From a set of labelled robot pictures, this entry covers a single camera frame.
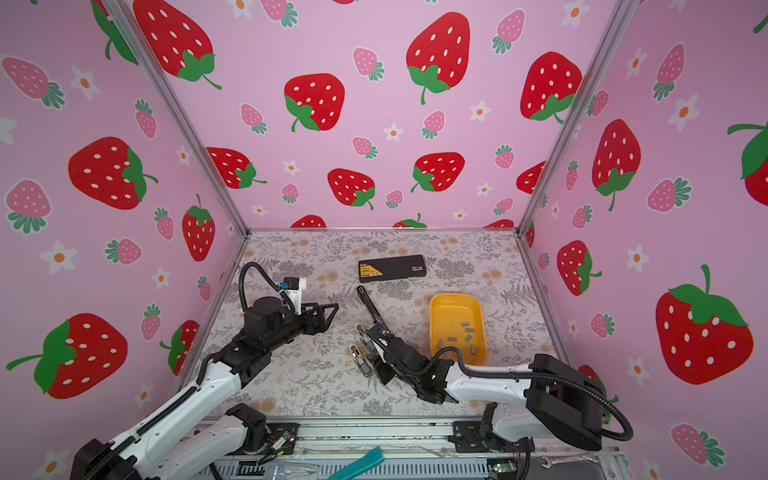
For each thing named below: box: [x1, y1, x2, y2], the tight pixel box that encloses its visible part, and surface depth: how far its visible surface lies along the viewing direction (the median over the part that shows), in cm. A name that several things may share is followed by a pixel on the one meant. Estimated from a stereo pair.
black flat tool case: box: [358, 254, 427, 283], surface depth 109 cm
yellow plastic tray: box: [430, 293, 487, 366], surface depth 95 cm
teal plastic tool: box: [327, 446, 385, 480], surface depth 71 cm
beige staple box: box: [350, 344, 373, 378], surface depth 87 cm
